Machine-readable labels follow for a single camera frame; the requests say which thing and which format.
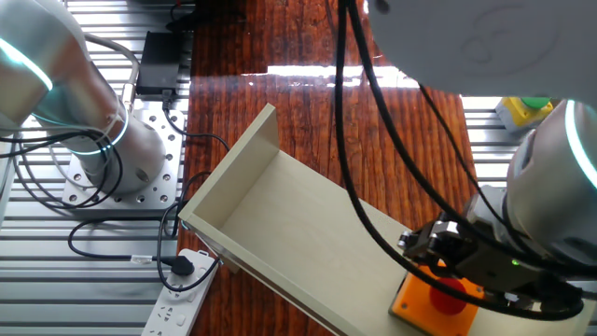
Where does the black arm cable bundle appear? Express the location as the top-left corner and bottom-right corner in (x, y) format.
(0, 0), (587, 323)

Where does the black plug with cable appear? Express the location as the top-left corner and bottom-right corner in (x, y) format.
(67, 217), (196, 277)

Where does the beige wooden shelf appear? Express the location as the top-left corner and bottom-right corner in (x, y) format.
(178, 103), (597, 336)

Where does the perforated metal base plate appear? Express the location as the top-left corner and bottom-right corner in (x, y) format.
(62, 100), (187, 211)

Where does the white power strip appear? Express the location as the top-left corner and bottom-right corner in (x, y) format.
(141, 248), (219, 336)

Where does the black adapter cable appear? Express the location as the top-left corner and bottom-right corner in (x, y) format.
(156, 91), (232, 293)

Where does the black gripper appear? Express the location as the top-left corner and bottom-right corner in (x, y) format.
(398, 218), (582, 315)

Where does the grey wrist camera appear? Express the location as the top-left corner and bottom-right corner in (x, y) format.
(465, 185), (510, 234)

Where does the black power adapter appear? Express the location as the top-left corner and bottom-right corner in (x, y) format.
(135, 31), (181, 97)

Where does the orange box with red button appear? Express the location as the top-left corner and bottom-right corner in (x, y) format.
(388, 268), (487, 336)

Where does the yellow box with green button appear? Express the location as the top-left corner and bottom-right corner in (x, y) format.
(494, 96), (556, 137)

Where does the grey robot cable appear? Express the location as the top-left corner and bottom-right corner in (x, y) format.
(81, 32), (141, 111)

